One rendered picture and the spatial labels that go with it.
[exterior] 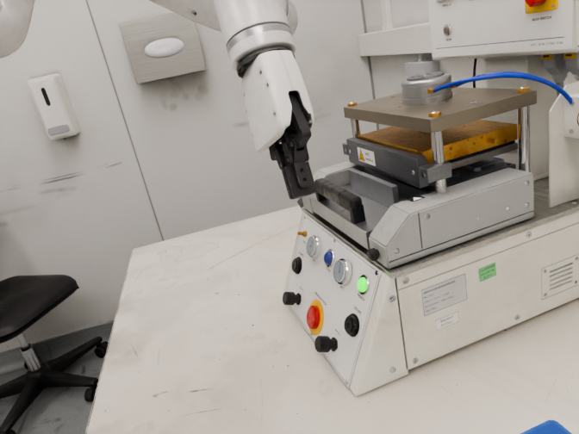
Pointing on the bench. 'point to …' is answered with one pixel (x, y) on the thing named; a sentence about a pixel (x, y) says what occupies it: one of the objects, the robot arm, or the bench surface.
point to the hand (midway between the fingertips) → (299, 180)
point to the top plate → (445, 102)
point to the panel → (333, 295)
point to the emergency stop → (313, 317)
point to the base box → (465, 299)
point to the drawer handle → (327, 190)
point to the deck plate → (543, 213)
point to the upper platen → (452, 141)
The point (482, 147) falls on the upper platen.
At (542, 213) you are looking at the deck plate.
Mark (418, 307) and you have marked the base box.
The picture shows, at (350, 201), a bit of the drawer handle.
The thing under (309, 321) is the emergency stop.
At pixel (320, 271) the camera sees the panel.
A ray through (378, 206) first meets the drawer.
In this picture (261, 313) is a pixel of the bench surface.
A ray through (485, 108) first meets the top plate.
